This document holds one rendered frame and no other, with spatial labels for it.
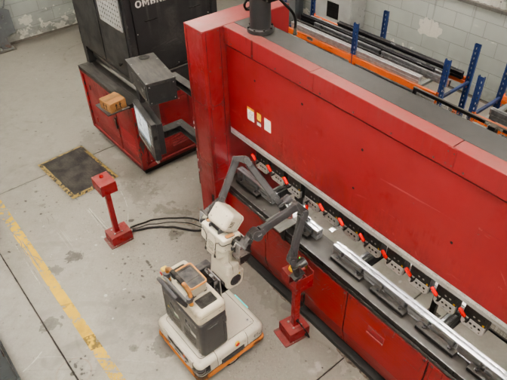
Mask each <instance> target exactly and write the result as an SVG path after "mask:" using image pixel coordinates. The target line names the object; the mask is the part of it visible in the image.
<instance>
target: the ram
mask: <svg viewBox="0 0 507 380"><path fill-rule="evenodd" d="M226 55H227V69H228V83H229V108H230V122H231V127H232V128H234V129H235V130H237V131H238V132H239V133H241V134H242V135H243V136H245V137H246V138H248V139H249V140H250V141H251V142H253V143H255V144H256V145H257V146H259V147H260V148H261V149H263V150H264V151H266V152H267V153H269V154H270V155H271V156H272V157H274V158H275V159H277V160H278V161H280V162H281V163H282V164H284V165H285V166H286V167H288V168H290V169H291V170H292V171H293V172H295V173H296V174H298V175H299V176H301V177H302V178H304V180H306V181H307V182H309V183H310V184H312V185H313V186H314V187H316V188H317V189H318V190H320V191H321V192H323V193H324V194H326V195H327V196H328V197H329V198H331V199H333V200H334V201H336V202H337V203H338V204H339V205H341V206H342V207H344V208H345V209H347V210H348V211H349V212H350V213H352V214H353V215H355V216H357V217H358V218H359V219H360V220H362V221H363V222H365V223H366V224H367V225H369V226H370V227H371V228H373V229H374V230H376V231H377V232H379V233H380V234H381V235H382V236H384V237H385V238H387V239H388V240H390V241H391V242H392V243H394V244H395V245H396V246H398V247H400V248H401V249H402V250H403V251H405V252H406V253H408V254H409V255H411V256H412V257H413V258H414V259H416V260H417V261H419V262H420V263H422V264H423V265H424V266H425V267H427V268H429V269H430V270H431V271H433V272H434V273H436V274H437V275H438V276H439V277H441V278H443V279H444V280H445V281H447V282H448V283H449V284H451V285H452V286H454V287H455V288H457V289H458V290H459V291H460V292H462V293H463V294H465V295H466V296H468V297H469V298H470V299H472V300H473V301H474V302H476V303H478V304H479V305H480V306H481V307H483V308H484V309H486V310H487V311H489V312H490V313H491V314H492V315H494V316H495V317H497V318H498V319H500V320H501V321H502V322H503V323H505V324H507V201H504V200H503V199H501V198H499V197H497V196H495V195H494V194H492V193H490V192H489V191H487V190H485V189H483V188H482V187H480V186H478V185H476V184H474V183H473V182H471V181H469V180H467V179H465V178H464V177H462V176H460V175H459V174H457V173H454V172H453V171H452V170H449V169H448V168H446V167H444V166H442V165H440V164H439V163H437V162H435V161H433V160H432V159H430V158H428V157H426V156H425V155H423V154H421V153H419V152H417V151H416V150H414V149H412V148H411V147H409V146H406V145H405V144H403V143H402V142H399V141H398V140H396V139H394V138H392V137H391V136H389V135H387V134H386V133H383V132H382V131H380V130H378V129H376V128H375V127H373V126H371V125H369V124H368V123H366V122H364V121H362V120H361V119H359V118H356V117H355V116H354V115H351V114H350V113H348V112H346V111H344V110H343V109H341V108H339V107H338V106H335V105H334V104H332V103H330V102H328V101H326V100H325V99H323V98H321V97H320V96H318V95H316V94H314V93H313V92H311V91H310V90H307V89H305V88H304V87H301V86H300V85H298V84H296V83H295V82H293V81H291V80H289V79H288V78H285V77H284V76H283V75H280V74H278V73H277V72H275V71H273V70H271V69H270V68H268V67H266V66H264V65H263V64H261V63H259V62H257V61H256V60H253V59H252V58H250V57H248V56H247V55H245V54H243V53H241V52H240V51H237V50H236V49H234V48H233V47H230V46H228V45H226ZM247 107H250V108H251V109H253V110H254V123H253V122H252V121H251V120H249V119H248V118H247ZM257 113H259V114H260V115H261V122H260V121H258V120H257ZM264 118H266V119H268V120H270V121H271V133H269V132H267V131H266V130H264ZM257 122H259V123H261V127H260V126H258V125H257ZM231 133H233V134H234V135H236V136H237V137H238V138H239V139H241V140H242V141H244V142H245V143H247V144H248V145H249V146H250V147H252V148H253V149H255V150H256V151H258V152H259V153H260V154H261V155H263V156H264V157H266V158H267V159H269V160H270V161H271V162H272V163H274V164H275V165H277V166H278V167H280V168H281V169H282V170H283V171H285V172H286V173H288V174H289V175H290V176H292V177H293V178H294V179H296V180H297V181H298V182H300V183H302V184H303V185H304V186H305V187H306V188H308V189H310V190H311V191H312V192H314V193H315V194H316V195H317V196H319V197H320V198H322V199H323V200H325V201H326V202H328V203H329V204H330V205H331V206H333V207H334V208H336V209H337V210H338V211H340V212H341V213H342V214H344V215H345V216H347V217H348V218H350V219H351V220H352V221H353V222H355V223H356V224H358V225H359V226H361V227H362V228H363V229H364V230H365V231H367V232H369V233H370V234H371V235H373V236H374V237H375V238H377V239H378V240H379V241H381V242H382V243H384V244H385V245H386V246H387V247H389V248H390V249H392V250H393V251H395V252H396V253H397V254H398V255H400V256H401V257H403V258H404V259H406V260H407V261H408V262H409V263H411V264H412V265H414V266H415V267H417V268H418V269H419V270H420V271H422V272H423V273H425V274H426V275H428V276H429V277H430V278H431V279H433V280H434V281H436V282H437V283H439V284H440V285H442V287H444V288H445V289H446V290H448V291H449V292H451V293H452V294H454V295H455V296H456V297H457V298H459V299H461V300H462V301H463V302H464V303H466V304H467V305H469V306H470V307H471V308H473V309H474V310H476V311H477V312H478V313H479V314H481V315H482V316H484V317H485V318H487V319H488V320H489V321H490V322H492V323H493V324H495V325H496V326H498V327H499V328H500V329H501V330H503V331H504V332H505V333H507V329H506V328H505V327H503V326H501V325H500V324H499V323H497V322H496V321H495V320H493V319H492V318H491V317H489V316H487V315H486V314H485V313H484V312H483V311H481V310H479V309H478V308H476V307H475V306H474V305H473V304H471V303H470V302H468V301H467V300H466V299H464V298H463V297H462V296H460V295H459V294H457V293H456V292H454V291H453V290H452V289H451V288H449V287H448V286H446V285H445V284H444V283H442V282H440V281H439V280H438V279H437V278H435V277H434V276H432V275H431V274H430V273H428V272H427V271H426V270H424V269H423V268H421V267H420V266H418V265H417V264H416V263H415V262H413V261H412V260H410V259H409V258H407V257H406V256H405V255H404V254H402V253H401V252H399V251H398V250H396V249H395V248H394V247H393V246H391V245H390V244H388V243H387V242H385V241H384V240H383V239H382V238H380V237H379V236H377V235H376V234H374V233H373V232H372V231H371V230H369V229H368V228H366V227H365V226H363V225H362V224H361V223H360V222H358V221H357V220H355V219H353V218H352V217H351V216H350V215H349V214H347V213H345V212H344V211H343V210H341V209H340V208H338V207H337V206H336V205H335V204H333V203H331V202H330V201H329V200H328V199H326V198H325V197H323V196H322V195H320V194H319V193H318V192H316V191H315V190H314V189H313V188H311V187H310V186H308V185H307V184H305V183H304V182H303V181H301V180H300V179H298V178H297V177H296V176H294V175H293V174H292V173H290V172H289V171H288V170H286V169H284V168H283V167H282V166H281V165H279V164H278V163H276V162H275V161H273V160H272V159H271V158H270V157H268V156H267V155H265V154H264V153H262V152H261V151H260V150H259V149H257V148H256V147H254V146H253V145H251V144H250V143H249V142H248V141H246V140H245V139H243V138H242V137H240V136H239V135H238V134H237V133H235V132H234V131H232V130H231Z"/></svg>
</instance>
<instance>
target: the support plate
mask: <svg viewBox="0 0 507 380"><path fill-rule="evenodd" d="M295 220H297V217H295V218H294V219H285V220H283V221H282V222H280V223H279V224H277V225H276V226H275V227H273V228H274V229H275V230H276V231H278V232H279V233H281V232H283V231H284V230H286V229H288V228H289V227H291V226H292V225H295V224H296V221H295Z"/></svg>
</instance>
